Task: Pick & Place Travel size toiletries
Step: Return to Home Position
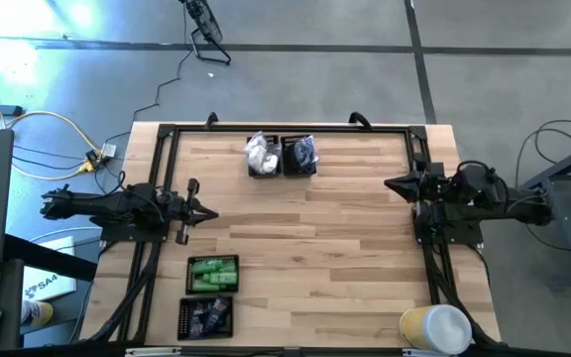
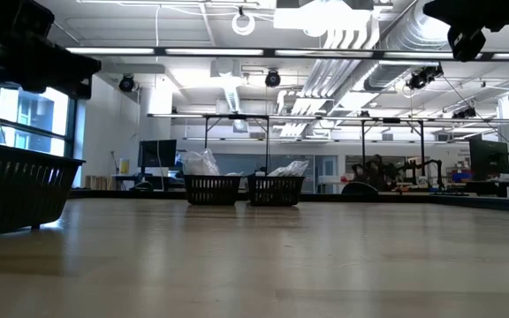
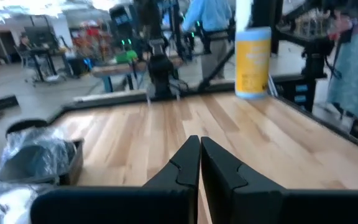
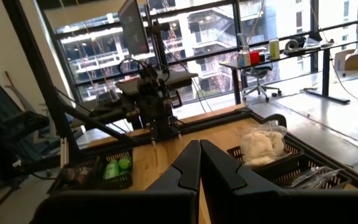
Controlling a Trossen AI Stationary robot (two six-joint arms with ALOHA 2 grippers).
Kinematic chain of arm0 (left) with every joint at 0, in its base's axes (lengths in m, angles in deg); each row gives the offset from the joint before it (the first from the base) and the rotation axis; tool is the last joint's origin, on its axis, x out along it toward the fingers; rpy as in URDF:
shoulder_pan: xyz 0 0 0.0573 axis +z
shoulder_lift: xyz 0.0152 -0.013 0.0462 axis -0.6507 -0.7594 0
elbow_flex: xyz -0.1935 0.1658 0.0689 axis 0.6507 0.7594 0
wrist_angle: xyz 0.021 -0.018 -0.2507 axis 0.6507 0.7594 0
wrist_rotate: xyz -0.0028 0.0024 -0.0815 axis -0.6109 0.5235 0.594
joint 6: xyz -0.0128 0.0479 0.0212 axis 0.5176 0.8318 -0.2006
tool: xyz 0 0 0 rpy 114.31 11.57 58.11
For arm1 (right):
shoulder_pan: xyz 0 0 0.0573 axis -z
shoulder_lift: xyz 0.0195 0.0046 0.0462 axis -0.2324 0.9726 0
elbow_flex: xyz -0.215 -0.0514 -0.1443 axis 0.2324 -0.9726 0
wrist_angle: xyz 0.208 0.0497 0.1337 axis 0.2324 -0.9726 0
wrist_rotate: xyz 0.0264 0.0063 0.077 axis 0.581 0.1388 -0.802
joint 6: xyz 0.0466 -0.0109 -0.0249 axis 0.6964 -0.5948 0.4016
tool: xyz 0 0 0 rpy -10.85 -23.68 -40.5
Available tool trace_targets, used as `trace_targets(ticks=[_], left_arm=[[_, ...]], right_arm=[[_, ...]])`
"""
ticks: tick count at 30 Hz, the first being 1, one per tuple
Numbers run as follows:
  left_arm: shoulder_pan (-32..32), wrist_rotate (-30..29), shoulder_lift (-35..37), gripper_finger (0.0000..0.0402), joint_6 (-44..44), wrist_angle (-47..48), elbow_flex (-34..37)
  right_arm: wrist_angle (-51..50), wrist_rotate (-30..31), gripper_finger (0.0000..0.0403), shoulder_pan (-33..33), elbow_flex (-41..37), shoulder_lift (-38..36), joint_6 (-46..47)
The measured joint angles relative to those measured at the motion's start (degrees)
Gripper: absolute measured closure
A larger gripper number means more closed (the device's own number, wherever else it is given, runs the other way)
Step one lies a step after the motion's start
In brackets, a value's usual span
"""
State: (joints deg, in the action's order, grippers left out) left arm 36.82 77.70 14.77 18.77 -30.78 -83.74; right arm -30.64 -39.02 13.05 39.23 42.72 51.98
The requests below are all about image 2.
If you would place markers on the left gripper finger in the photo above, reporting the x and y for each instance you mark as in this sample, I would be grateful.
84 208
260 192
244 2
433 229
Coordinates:
69 64
71 88

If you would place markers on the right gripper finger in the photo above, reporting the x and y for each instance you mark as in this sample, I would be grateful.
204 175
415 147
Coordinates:
466 44
458 13

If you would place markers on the large window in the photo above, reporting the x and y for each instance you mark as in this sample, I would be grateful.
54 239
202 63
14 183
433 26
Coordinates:
33 126

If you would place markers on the yellow sign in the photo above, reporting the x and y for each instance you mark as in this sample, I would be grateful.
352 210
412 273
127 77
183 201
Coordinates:
124 167

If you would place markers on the wooden boxes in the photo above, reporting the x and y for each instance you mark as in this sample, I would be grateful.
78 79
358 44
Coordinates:
97 182

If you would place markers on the black computer monitor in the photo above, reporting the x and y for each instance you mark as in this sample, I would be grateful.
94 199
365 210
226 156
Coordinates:
488 156
157 153

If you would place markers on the black plastic slotted basket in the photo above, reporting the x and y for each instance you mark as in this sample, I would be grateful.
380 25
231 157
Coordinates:
212 190
275 191
16 190

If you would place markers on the blue storage bin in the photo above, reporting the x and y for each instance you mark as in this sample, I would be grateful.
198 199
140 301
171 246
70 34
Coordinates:
460 176

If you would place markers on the overhead LED light bar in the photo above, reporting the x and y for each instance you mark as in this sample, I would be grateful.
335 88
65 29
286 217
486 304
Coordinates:
214 52

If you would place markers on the black background robot arms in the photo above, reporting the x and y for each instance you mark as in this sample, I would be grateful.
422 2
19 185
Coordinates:
391 170

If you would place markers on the silver ventilation duct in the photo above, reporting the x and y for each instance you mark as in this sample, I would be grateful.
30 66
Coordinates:
407 31

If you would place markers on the black ceiling camera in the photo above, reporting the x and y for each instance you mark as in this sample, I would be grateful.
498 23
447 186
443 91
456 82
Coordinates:
126 83
273 78
464 113
422 78

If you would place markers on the black metal stand frame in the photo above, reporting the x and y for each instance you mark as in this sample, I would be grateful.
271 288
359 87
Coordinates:
206 146
363 146

